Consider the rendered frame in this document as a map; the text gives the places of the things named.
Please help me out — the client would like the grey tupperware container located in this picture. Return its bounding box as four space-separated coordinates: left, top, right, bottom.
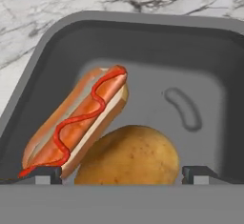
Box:
0 10 244 186

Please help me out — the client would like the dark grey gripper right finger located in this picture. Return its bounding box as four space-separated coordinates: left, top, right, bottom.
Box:
181 165 244 186

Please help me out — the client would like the hot dog with ketchup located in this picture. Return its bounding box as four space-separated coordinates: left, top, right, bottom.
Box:
17 64 130 180

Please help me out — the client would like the brown potato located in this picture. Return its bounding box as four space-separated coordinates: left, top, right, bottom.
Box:
73 124 181 186

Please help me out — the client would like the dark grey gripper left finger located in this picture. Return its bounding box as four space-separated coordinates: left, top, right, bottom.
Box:
0 166 63 186

